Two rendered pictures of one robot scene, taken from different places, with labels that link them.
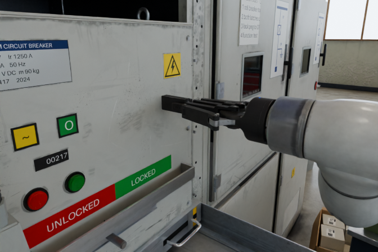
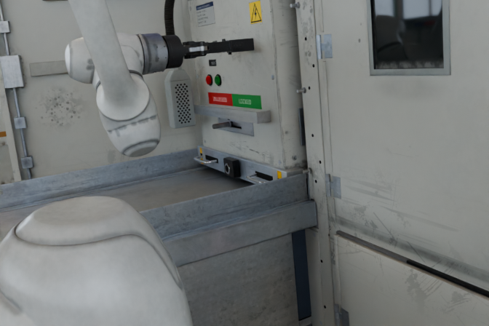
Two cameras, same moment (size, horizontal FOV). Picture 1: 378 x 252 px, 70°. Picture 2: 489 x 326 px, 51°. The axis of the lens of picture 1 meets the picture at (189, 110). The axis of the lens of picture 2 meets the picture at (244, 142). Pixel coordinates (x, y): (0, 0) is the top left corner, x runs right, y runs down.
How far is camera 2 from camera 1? 1.58 m
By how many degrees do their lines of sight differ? 111
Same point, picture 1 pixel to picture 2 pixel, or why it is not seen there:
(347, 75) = not seen: outside the picture
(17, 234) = (171, 73)
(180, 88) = (263, 33)
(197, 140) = (311, 107)
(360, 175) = not seen: hidden behind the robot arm
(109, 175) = (229, 86)
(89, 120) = not seen: hidden behind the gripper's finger
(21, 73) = (204, 19)
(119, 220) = (217, 111)
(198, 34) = not seen: outside the picture
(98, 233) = (210, 110)
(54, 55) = (210, 9)
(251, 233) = (233, 200)
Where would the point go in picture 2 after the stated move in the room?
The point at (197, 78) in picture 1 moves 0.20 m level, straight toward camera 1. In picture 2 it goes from (306, 27) to (227, 36)
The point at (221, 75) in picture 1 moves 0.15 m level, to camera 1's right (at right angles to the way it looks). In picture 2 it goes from (324, 23) to (301, 22)
